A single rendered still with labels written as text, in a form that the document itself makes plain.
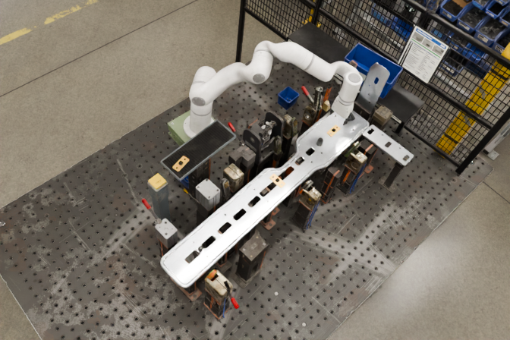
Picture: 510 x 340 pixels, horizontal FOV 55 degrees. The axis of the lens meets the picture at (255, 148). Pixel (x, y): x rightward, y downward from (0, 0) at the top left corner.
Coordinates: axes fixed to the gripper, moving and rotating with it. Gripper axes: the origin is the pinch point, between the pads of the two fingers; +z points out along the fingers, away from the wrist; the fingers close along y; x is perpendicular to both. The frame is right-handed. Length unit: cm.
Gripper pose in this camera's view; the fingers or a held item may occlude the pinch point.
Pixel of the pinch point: (338, 118)
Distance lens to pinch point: 262.9
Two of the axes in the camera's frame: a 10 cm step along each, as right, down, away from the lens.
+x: 6.9, -5.6, 4.5
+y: 7.2, 6.2, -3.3
